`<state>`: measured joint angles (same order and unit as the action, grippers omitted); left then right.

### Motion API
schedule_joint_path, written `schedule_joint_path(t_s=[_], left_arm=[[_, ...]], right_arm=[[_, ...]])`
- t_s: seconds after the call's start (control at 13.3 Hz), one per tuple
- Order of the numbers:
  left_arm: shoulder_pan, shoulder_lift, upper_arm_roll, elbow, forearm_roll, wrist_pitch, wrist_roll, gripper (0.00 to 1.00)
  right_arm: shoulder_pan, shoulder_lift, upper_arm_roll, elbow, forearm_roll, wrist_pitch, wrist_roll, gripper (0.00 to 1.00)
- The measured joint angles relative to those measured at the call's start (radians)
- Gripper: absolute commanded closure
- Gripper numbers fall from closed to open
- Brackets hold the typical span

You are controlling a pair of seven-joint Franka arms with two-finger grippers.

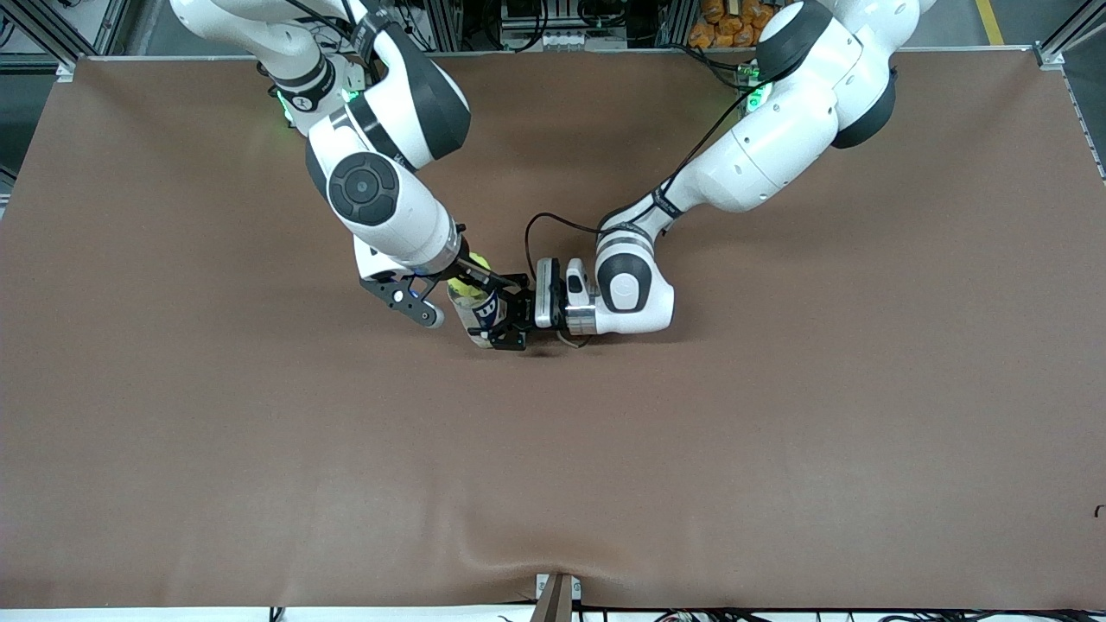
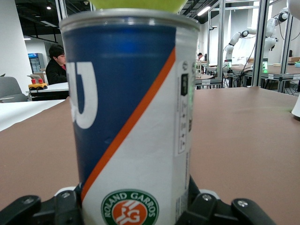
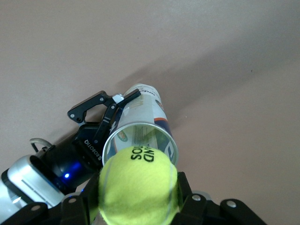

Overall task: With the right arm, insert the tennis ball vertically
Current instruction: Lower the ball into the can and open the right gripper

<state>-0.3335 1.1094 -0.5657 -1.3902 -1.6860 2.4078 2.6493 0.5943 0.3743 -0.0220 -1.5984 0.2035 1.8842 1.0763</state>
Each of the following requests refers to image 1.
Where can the bag of orange items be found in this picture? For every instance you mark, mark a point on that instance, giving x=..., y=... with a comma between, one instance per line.
x=734, y=26

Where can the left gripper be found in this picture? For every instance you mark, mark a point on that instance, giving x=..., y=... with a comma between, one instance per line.
x=524, y=313

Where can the grey electronics rack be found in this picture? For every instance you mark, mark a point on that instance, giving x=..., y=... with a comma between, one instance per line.
x=562, y=39

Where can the yellow tennis ball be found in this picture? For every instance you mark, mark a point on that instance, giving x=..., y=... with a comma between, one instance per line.
x=467, y=292

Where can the brown table mat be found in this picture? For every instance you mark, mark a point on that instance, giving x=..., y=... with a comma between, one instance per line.
x=553, y=484

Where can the white blue tennis ball can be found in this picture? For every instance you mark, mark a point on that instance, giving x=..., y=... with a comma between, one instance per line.
x=482, y=324

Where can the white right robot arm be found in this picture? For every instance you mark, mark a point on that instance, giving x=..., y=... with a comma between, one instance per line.
x=389, y=216

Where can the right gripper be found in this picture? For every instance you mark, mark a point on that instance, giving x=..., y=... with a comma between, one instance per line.
x=476, y=269

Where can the aluminium corner bracket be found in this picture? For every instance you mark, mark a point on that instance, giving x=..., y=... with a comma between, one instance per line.
x=1050, y=57
x=66, y=71

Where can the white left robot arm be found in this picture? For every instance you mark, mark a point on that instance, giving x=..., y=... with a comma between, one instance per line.
x=778, y=147

